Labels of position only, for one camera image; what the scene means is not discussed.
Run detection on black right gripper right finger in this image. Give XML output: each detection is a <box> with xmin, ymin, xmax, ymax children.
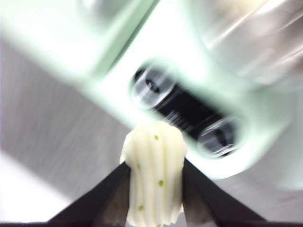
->
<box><xmin>181</xmin><ymin>157</ymin><xmax>266</xmax><ymax>227</ymax></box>

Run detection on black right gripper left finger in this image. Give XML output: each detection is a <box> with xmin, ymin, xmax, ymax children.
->
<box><xmin>47</xmin><ymin>162</ymin><xmax>132</xmax><ymax>227</ymax></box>

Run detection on twisted white bun green specks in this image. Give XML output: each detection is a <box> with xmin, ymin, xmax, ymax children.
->
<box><xmin>119</xmin><ymin>122</ymin><xmax>187</xmax><ymax>227</ymax></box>

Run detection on silver control knob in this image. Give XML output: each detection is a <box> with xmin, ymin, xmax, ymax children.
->
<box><xmin>129</xmin><ymin>62</ymin><xmax>177</xmax><ymax>112</ymax></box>
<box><xmin>196</xmin><ymin>117</ymin><xmax>244</xmax><ymax>158</ymax></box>

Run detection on mint green breakfast machine base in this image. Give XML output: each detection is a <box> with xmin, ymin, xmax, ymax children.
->
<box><xmin>85</xmin><ymin>0</ymin><xmax>303</xmax><ymax>192</ymax></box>

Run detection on mint green griddle lid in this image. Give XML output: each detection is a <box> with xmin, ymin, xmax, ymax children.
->
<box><xmin>0</xmin><ymin>0</ymin><xmax>161</xmax><ymax>75</ymax></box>

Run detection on mint green pot with handle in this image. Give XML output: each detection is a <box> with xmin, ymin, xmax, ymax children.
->
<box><xmin>189</xmin><ymin>0</ymin><xmax>303</xmax><ymax>92</ymax></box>

